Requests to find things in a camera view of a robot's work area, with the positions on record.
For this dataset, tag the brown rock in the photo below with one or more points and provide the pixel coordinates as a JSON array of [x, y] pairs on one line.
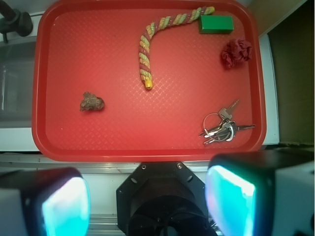
[[91, 102]]

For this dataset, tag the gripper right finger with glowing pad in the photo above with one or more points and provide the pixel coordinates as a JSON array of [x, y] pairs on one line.
[[262, 193]]

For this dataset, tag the brown cardboard panel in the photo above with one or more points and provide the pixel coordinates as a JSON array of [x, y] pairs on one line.
[[293, 50]]

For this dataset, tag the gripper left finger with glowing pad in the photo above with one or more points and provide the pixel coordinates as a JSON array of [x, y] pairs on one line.
[[52, 202]]

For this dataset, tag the twisted multicolour rope toy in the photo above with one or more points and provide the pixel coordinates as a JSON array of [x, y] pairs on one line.
[[161, 24]]

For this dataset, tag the red paper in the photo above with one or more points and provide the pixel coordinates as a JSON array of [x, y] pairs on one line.
[[235, 52]]

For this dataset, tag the bunch of silver keys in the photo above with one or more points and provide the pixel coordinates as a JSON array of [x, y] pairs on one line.
[[227, 128]]

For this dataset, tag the green rectangular block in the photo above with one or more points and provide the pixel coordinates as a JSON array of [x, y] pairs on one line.
[[216, 24]]

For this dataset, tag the red plastic tray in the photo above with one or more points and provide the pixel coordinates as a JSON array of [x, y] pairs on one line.
[[93, 45]]

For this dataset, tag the grey sink basin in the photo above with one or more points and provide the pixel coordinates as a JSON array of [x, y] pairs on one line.
[[16, 84]]

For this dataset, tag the grey sink faucet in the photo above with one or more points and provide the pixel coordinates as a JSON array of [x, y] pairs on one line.
[[14, 21]]

